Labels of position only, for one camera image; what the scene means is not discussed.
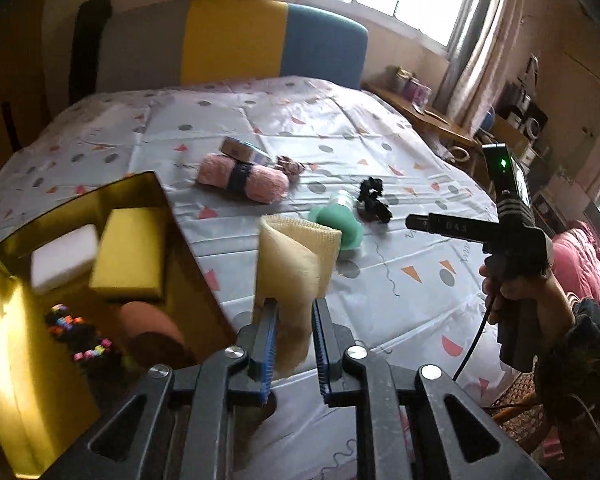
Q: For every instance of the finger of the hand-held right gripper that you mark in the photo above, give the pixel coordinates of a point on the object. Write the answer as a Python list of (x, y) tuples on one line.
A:
[(445, 226)]

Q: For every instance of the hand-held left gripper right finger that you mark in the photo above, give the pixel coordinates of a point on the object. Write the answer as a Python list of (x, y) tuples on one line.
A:
[(321, 350)]

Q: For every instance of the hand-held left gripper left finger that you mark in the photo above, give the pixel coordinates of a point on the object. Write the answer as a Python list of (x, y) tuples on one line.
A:
[(264, 350)]

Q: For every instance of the black scrunchie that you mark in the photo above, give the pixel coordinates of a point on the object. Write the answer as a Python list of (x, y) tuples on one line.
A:
[(375, 210)]

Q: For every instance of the cream cloth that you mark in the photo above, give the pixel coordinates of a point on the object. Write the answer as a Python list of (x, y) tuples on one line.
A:
[(290, 260)]

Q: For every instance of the green silicone cup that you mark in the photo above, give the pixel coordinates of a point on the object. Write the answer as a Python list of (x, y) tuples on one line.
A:
[(335, 222)]

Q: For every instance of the brown makeup sponge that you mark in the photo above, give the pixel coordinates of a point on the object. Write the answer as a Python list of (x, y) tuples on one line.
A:
[(150, 325)]

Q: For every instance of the pink scrunchie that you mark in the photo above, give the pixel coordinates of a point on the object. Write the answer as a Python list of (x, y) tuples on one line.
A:
[(290, 166)]

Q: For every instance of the yellow sponge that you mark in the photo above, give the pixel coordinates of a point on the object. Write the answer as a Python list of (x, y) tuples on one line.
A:
[(130, 250)]

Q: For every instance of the pink yarn skein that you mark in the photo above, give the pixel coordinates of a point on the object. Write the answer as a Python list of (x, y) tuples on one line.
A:
[(215, 170)]

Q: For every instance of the small blue box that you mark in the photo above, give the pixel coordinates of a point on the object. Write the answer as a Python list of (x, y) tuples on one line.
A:
[(240, 149)]

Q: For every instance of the white sponge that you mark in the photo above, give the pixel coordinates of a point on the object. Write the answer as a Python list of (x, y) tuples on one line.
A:
[(62, 257)]

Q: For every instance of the gold metal tray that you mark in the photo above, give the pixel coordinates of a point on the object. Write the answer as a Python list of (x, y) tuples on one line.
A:
[(10, 360)]

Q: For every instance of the person's right forearm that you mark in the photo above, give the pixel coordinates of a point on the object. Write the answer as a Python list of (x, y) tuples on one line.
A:
[(580, 370)]

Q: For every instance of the person's right hand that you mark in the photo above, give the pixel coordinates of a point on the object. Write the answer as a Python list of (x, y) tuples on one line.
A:
[(540, 305)]

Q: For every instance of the blue round object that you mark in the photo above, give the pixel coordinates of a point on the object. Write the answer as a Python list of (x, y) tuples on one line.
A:
[(487, 119)]

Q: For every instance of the black and white appliance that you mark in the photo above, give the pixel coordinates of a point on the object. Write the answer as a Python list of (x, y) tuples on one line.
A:
[(525, 115)]

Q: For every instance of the pink quilt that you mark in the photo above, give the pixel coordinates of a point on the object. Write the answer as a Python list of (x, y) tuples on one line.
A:
[(590, 265)]

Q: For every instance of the wooden side desk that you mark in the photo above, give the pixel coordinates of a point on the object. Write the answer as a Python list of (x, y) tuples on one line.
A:
[(430, 120)]

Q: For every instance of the striped beige curtain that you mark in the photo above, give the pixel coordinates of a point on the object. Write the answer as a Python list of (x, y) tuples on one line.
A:
[(480, 50)]

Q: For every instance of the patterned white bed sheet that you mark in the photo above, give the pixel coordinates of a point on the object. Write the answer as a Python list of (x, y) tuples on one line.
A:
[(330, 120)]

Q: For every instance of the rattan chair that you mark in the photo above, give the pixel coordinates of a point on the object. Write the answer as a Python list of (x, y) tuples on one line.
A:
[(525, 410)]

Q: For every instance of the grey yellow blue headboard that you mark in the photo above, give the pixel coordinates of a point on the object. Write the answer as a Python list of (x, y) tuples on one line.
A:
[(230, 40)]

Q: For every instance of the wooden wardrobe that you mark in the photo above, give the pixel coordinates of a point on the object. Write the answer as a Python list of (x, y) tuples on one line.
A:
[(10, 60)]

